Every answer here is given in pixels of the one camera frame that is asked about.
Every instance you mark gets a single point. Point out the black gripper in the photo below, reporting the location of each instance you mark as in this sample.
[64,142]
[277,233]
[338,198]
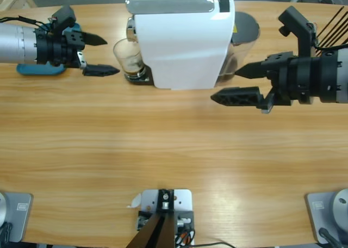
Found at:
[54,50]
[307,79]

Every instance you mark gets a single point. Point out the clear drinking glass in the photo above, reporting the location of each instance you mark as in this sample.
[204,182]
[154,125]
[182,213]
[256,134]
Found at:
[127,57]

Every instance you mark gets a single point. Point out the chrome coffee machine lever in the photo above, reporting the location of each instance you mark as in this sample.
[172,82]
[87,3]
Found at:
[168,5]

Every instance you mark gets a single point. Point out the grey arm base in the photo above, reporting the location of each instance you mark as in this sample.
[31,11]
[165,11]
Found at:
[16,218]
[326,212]

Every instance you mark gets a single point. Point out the white coffee machine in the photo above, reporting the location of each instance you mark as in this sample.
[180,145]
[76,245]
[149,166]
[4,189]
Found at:
[182,52]

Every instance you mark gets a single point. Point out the teal plastic tray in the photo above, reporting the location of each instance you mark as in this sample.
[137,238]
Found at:
[40,69]

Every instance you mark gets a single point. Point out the metal drip tray grille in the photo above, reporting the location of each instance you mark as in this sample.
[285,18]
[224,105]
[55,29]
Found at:
[145,80]

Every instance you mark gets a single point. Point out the black capsule holder with rods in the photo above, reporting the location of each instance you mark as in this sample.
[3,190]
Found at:
[334,27]

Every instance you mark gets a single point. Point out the white paper tag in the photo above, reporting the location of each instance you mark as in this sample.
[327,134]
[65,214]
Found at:
[135,201]

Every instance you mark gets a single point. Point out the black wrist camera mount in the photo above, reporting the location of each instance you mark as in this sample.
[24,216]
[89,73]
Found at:
[63,17]
[303,36]

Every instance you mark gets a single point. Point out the dark aluminium post with bracket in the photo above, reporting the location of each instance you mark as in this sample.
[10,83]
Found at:
[159,231]

